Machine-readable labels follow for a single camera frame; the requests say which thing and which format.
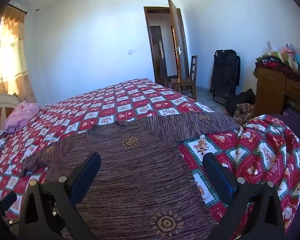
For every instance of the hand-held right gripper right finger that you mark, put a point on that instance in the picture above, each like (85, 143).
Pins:
(220, 178)

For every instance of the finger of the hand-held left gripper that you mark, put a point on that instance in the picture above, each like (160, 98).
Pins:
(6, 201)

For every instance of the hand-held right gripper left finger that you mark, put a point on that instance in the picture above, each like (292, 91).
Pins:
(86, 178)

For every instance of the brown knit sweater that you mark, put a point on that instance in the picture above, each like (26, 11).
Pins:
(130, 180)

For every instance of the pile of colourful clothes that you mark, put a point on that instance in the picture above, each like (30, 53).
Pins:
(277, 58)

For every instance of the brown patterned cloth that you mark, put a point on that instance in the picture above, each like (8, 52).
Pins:
(243, 111)

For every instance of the black bag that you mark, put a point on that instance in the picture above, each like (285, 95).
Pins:
(240, 100)

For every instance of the pink pillow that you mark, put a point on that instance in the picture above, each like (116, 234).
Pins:
(22, 115)

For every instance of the cream wooden headboard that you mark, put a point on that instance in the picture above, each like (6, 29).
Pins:
(0, 105)

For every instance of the red checkered printed blanket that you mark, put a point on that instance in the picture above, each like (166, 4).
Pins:
(140, 97)

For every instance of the purple cloth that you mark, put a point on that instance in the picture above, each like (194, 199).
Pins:
(298, 120)

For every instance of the wooden desk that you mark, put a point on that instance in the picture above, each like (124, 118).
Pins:
(270, 92)

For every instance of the wooden chair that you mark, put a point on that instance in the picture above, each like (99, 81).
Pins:
(187, 82)

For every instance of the black folded stroller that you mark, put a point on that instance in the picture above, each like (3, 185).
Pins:
(225, 75)

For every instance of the dark hallway door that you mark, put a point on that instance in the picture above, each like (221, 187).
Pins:
(157, 52)

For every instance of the brown wooden door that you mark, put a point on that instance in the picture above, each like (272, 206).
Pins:
(178, 40)

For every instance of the beige curtain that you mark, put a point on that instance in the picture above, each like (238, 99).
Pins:
(10, 55)

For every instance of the dark curtain rod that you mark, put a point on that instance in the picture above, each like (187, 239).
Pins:
(20, 9)

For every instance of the brown door frame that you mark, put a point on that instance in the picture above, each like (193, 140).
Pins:
(147, 35)

